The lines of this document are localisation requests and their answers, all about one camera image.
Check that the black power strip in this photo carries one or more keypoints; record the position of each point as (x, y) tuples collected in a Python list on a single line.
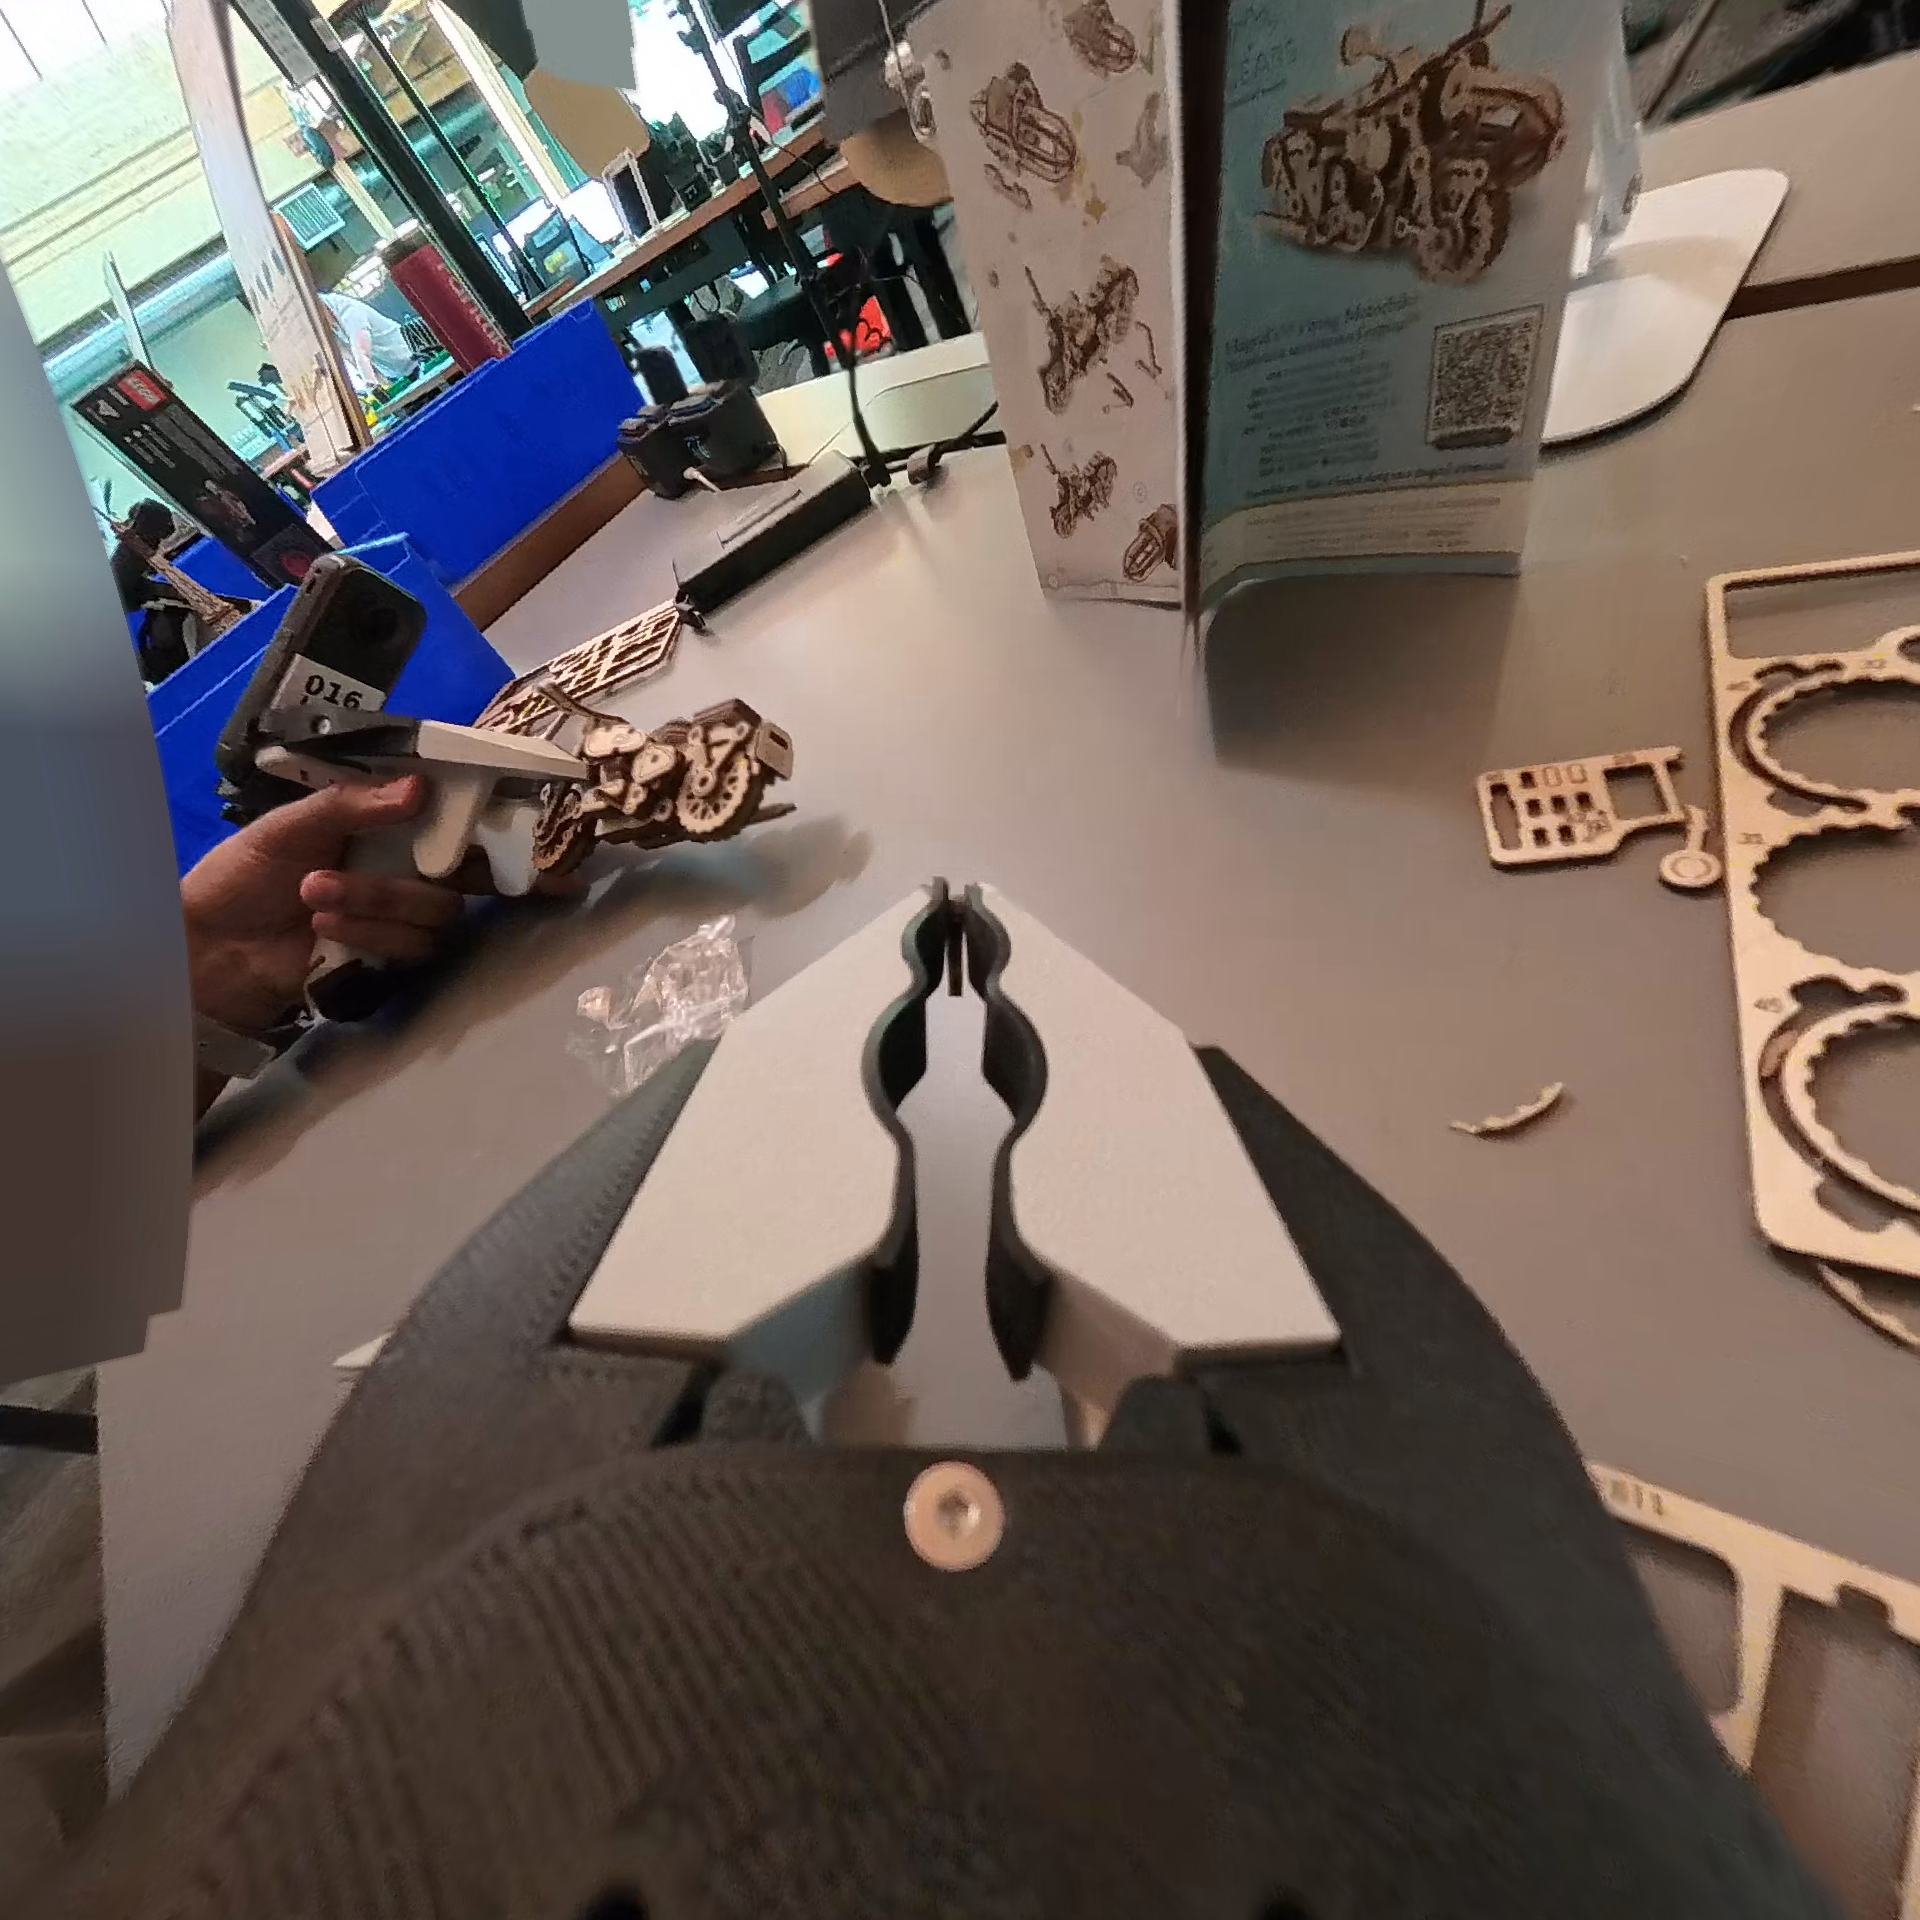
[(779, 525)]

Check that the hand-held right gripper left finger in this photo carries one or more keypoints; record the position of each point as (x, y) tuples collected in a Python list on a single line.
[(751, 1200)]

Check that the grey desk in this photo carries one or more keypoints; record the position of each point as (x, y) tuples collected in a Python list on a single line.
[(1348, 975)]

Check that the wooden motorcycle model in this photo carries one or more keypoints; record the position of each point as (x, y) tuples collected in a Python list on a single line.
[(704, 780)]

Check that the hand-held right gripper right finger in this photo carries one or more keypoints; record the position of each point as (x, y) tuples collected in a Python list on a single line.
[(1154, 1200)]

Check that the clear plastic bag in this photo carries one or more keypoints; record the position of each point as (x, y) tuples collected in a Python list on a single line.
[(674, 991)]

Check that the black battery charger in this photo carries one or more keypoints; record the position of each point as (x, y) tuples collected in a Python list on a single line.
[(704, 436)]

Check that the person's left hand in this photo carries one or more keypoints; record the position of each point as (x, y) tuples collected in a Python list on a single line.
[(247, 915)]

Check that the wooden workbench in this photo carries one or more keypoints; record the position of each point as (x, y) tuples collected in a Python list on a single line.
[(674, 240)]

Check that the white flat box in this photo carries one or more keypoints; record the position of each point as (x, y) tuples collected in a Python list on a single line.
[(931, 389)]

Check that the round wooden mirror piece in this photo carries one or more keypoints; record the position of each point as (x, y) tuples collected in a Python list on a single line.
[(1689, 868)]

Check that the beige printed packaging sleeve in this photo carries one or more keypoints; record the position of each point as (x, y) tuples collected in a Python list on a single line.
[(1096, 150)]

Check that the curved wooden scrap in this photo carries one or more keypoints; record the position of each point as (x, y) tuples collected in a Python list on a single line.
[(1507, 1118)]

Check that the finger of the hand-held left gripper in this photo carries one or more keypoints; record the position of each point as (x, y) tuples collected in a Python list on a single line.
[(495, 750)]

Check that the white monitor stand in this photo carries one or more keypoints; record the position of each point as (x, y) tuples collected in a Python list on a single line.
[(1664, 285)]

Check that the person's brown clothing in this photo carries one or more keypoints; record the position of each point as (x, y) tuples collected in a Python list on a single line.
[(43, 1724)]

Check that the wooden gear cutout sheet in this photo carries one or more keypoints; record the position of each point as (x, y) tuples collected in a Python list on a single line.
[(1739, 901)]

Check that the black printed box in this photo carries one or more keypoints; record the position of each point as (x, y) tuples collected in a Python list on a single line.
[(195, 464)]

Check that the small wooden parts sheet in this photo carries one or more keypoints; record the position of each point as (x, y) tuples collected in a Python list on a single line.
[(1576, 855)]

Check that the red cylinder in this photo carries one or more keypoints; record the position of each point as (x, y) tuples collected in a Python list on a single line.
[(442, 300)]

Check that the wooden tower model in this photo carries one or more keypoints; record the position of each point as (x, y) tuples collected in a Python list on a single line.
[(171, 579)]

